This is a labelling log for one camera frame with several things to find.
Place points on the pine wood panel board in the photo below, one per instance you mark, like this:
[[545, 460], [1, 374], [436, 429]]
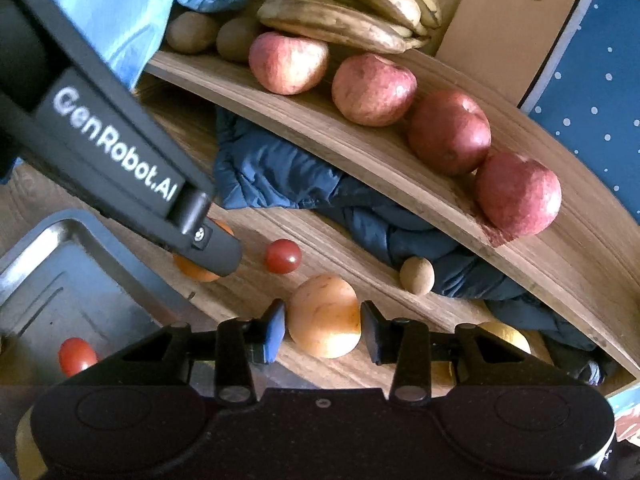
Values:
[[500, 20]]

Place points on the brown kiwi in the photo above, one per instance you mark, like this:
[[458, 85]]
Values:
[[190, 32], [235, 40]]

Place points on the bunch of ripe bananas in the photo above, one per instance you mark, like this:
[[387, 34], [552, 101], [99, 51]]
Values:
[[340, 20]]

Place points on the light blue garment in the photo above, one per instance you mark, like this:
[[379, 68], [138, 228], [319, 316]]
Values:
[[100, 5]]

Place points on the dark blue jacket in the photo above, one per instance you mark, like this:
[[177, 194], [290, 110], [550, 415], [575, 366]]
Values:
[[280, 175]]

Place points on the wooden desk shelf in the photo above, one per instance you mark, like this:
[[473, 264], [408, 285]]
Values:
[[350, 150]]

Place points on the rectangular metal tray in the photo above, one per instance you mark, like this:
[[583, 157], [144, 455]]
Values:
[[50, 270]]

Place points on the blue white dotted fabric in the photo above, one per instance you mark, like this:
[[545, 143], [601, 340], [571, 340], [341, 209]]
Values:
[[600, 125]]

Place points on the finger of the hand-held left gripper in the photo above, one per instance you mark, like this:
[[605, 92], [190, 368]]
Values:
[[210, 250]]

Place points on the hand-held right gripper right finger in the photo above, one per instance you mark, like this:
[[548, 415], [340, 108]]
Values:
[[377, 335]]

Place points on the small orange tangerine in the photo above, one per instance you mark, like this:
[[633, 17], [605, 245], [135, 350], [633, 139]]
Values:
[[192, 269]]

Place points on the red cherry tomato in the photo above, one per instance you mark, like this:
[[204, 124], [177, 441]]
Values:
[[282, 257], [75, 355]]

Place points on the dark red apple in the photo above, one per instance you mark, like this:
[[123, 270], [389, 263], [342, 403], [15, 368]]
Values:
[[447, 132], [517, 195]]

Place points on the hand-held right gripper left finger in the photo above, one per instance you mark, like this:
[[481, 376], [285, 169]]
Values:
[[275, 332]]

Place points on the pale red apple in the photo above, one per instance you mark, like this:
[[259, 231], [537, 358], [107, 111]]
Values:
[[372, 90], [287, 62]]

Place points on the yellow lemon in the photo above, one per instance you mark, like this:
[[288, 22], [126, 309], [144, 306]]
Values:
[[505, 335]]

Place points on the striped pepino melon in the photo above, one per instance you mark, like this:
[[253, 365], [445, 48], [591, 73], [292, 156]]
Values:
[[325, 317]]

